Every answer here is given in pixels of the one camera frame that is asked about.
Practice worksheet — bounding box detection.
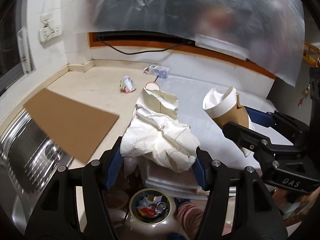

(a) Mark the brown white paper cup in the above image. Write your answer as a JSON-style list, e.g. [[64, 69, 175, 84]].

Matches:
[[202, 86, 256, 158]]

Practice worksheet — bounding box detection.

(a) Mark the wire dish rack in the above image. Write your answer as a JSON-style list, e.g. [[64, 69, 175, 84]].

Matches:
[[8, 120, 72, 196]]

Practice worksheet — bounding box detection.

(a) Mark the brown ceramic jar bin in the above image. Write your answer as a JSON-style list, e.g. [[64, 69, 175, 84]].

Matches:
[[108, 188, 181, 239]]

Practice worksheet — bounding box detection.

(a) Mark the black power cable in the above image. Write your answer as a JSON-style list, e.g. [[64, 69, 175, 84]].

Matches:
[[96, 33, 196, 55]]

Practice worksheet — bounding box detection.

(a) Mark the cream paper bag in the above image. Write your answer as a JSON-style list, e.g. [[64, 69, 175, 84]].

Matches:
[[120, 88, 200, 173]]

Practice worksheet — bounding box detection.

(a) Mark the purple white medicine box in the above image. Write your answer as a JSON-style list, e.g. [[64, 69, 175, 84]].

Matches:
[[143, 64, 169, 79]]

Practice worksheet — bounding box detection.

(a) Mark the green white wrapper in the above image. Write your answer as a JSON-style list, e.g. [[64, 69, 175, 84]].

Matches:
[[120, 76, 136, 93]]

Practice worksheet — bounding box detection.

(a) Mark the brown cardboard sheet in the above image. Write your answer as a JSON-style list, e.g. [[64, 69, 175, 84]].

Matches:
[[24, 89, 119, 164]]

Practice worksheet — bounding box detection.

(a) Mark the white wall power socket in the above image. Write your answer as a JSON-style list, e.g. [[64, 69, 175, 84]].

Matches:
[[39, 14, 62, 44]]

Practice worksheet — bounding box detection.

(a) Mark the person right hand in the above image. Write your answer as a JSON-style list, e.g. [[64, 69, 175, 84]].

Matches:
[[272, 187, 319, 219]]

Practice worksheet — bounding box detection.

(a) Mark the stainless steel sink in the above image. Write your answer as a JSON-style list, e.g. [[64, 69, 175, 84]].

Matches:
[[1, 111, 73, 233]]

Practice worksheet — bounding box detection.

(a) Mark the orange rimmed paper cup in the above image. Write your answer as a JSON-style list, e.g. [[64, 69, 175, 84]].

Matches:
[[145, 82, 160, 90]]

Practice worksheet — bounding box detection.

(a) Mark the translucent plastic wall film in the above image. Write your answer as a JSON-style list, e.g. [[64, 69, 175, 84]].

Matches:
[[75, 0, 305, 86]]

